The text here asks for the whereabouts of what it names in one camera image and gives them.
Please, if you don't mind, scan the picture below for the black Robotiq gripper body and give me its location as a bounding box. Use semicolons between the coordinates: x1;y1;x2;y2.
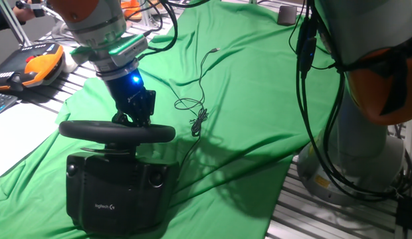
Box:
104;68;157;118

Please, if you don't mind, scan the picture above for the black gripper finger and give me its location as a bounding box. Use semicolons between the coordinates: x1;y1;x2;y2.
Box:
111;110;131;127
130;109;152;129

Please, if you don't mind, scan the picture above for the black steering wheel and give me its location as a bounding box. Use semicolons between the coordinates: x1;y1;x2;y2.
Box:
58;119;177;155

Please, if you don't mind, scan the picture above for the grey black handheld device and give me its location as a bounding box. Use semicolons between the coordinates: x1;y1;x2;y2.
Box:
15;0;47;18

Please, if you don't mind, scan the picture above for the black sleeved forearm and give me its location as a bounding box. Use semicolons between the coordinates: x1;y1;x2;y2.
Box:
0;9;26;33

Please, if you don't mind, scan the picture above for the black Logitech wheel base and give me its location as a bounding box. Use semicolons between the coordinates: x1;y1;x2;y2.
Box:
65;151;179;236

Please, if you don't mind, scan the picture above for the person's hand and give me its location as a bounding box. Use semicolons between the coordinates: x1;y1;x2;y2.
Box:
12;3;37;23

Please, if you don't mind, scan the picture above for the white rounded object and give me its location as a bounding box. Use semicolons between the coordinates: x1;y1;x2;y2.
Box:
61;49;78;74

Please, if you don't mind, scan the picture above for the orange plastic item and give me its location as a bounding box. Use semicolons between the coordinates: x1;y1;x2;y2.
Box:
121;0;142;20

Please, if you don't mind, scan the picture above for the orange black teach pendant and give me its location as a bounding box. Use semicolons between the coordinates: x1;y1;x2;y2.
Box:
0;42;65;92

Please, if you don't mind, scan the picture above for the white paper sheet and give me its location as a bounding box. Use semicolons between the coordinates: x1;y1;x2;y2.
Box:
0;102;59;182

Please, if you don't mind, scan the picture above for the green cloth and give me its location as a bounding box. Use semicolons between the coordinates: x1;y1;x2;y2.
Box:
0;0;340;239

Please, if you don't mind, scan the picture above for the black keyboard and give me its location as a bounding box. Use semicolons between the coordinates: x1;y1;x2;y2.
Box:
0;92;19;118

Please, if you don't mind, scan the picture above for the small black flat box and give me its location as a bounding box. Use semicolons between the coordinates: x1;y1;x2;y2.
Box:
277;5;298;27

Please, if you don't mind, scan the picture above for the black connector block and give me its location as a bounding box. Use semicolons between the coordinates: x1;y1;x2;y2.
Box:
395;195;412;233

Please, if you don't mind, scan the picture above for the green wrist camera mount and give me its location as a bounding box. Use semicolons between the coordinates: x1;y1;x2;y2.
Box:
70;33;150;68

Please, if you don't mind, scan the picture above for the thin black USB cable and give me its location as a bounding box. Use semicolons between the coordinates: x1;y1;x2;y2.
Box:
173;47;221;173

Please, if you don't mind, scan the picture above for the aluminium frame beam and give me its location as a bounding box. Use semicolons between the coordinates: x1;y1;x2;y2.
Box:
0;0;33;47

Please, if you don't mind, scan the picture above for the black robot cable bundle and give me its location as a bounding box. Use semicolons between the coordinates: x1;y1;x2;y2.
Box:
136;0;412;202

